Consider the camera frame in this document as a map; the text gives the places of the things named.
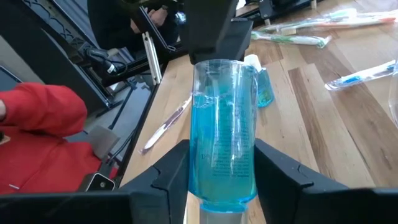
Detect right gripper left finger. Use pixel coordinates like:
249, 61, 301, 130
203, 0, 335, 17
0, 139, 190, 224

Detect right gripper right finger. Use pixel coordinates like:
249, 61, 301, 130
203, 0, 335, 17
254, 138, 398, 224

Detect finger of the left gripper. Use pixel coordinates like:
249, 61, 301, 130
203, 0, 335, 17
231, 17, 254, 60
180, 0, 239, 65

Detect green toothbrush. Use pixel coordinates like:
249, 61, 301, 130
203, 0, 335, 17
322, 7, 358, 20
251, 30, 333, 49

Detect small blue mouthwash bottle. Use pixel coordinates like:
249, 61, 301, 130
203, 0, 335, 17
188, 58, 259, 224

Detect purple white toothbrush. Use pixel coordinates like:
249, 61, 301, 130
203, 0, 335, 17
139, 95, 193, 156

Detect orange toothbrush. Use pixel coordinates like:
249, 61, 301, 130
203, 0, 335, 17
259, 17, 397, 35

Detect blue toothbrush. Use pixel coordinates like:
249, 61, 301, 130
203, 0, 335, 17
324, 59, 397, 92

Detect smartphone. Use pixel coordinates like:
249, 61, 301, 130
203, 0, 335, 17
83, 172, 116, 192

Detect grey chair pad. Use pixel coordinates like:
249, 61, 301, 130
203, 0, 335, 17
88, 124, 121, 160

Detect person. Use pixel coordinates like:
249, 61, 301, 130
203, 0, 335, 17
86, 0, 187, 60
0, 82, 121, 195

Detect black lattice beam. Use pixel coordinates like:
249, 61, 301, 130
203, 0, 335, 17
18, 0, 110, 108

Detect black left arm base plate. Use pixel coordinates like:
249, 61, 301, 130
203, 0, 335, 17
248, 0, 315, 27

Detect silver metal bracket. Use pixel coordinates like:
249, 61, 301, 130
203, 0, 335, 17
142, 30, 163, 85

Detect black aluminium table frame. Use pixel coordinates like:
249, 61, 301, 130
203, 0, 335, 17
116, 40, 187, 187

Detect black cable plug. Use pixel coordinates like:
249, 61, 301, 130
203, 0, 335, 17
83, 46, 128, 77

